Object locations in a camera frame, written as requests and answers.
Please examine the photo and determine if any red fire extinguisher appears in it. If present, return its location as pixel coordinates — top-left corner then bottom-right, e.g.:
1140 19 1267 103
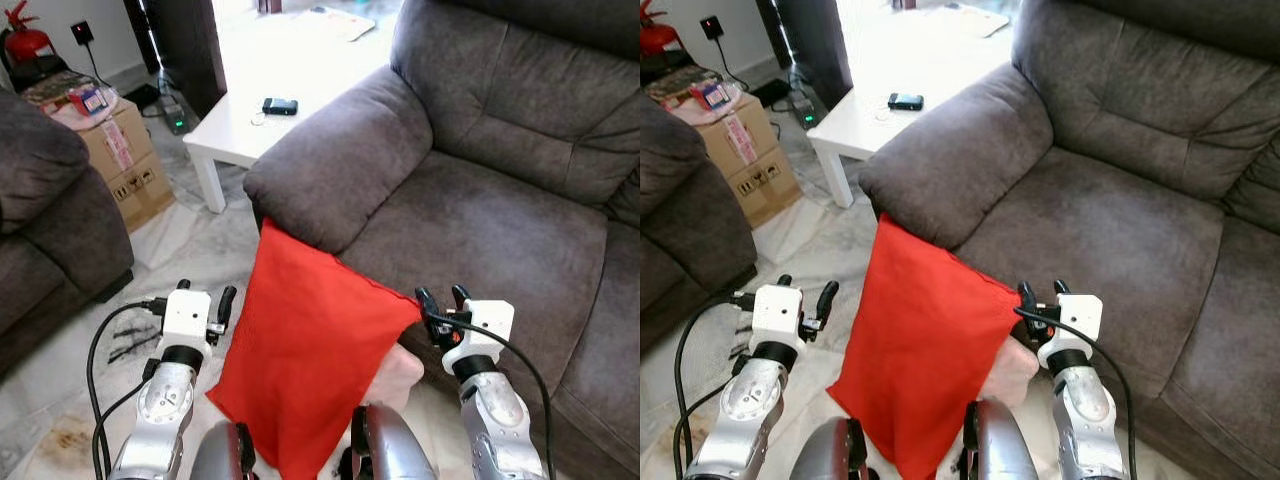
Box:
3 0 53 63
640 0 681 56

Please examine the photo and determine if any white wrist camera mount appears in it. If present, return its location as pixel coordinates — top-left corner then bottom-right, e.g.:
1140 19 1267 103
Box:
442 298 515 376
160 290 214 348
1037 293 1103 369
750 286 804 346

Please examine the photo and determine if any white low table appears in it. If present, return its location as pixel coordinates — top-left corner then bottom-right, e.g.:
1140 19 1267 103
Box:
183 0 406 214
807 0 1021 209

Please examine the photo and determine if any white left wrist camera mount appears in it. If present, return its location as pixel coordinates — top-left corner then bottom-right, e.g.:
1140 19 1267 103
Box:
160 290 214 348
750 286 804 346

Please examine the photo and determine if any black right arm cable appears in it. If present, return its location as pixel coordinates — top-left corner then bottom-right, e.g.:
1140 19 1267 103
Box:
425 312 557 480
1015 305 1139 480

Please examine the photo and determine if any dark grey armchair sofa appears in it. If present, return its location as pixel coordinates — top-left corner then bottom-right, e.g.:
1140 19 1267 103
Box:
640 92 758 351
0 88 136 376

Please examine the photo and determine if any white printed booklet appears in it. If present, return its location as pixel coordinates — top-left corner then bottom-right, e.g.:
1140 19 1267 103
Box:
300 5 376 43
935 3 1011 39

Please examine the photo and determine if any red and blue packet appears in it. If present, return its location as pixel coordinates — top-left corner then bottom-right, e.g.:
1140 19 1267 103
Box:
68 85 109 116
690 80 731 111

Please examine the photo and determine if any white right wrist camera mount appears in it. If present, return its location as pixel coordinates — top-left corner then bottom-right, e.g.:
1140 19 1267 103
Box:
1037 293 1103 369
442 298 515 376

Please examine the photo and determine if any brown cardboard box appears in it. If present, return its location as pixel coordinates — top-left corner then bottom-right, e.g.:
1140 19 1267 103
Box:
75 97 176 233
700 92 803 229

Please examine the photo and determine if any dark grey two-seat sofa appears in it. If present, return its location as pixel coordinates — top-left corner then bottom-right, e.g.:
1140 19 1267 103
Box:
243 0 641 480
858 0 1280 480

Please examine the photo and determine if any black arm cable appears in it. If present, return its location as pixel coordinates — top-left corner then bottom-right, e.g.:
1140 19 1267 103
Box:
86 296 169 480
1015 305 1139 480
425 312 557 480
672 292 756 480

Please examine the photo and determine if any small black device with strap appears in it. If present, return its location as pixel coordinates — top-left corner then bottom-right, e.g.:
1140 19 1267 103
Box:
250 97 299 126
875 92 924 123

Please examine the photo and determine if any silver right robot leg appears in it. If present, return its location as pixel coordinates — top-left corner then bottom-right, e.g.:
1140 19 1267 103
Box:
338 403 438 480
960 398 1038 480

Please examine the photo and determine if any dark wooden cabinet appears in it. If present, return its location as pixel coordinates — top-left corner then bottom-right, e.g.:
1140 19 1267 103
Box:
125 0 229 119
755 0 853 111

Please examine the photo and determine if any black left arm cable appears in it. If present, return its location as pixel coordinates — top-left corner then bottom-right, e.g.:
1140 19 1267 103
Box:
672 292 756 480
86 296 169 480

